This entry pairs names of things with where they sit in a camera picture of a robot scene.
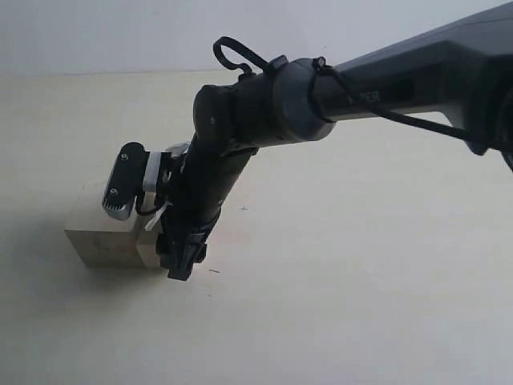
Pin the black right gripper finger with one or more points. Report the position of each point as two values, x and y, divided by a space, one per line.
180 250

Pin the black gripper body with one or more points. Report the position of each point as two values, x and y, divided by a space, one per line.
196 179

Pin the largest wooden cube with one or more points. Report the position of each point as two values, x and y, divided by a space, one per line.
103 242

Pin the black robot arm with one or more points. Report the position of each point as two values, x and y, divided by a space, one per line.
455 80

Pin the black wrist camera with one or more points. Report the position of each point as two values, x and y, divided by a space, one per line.
125 182

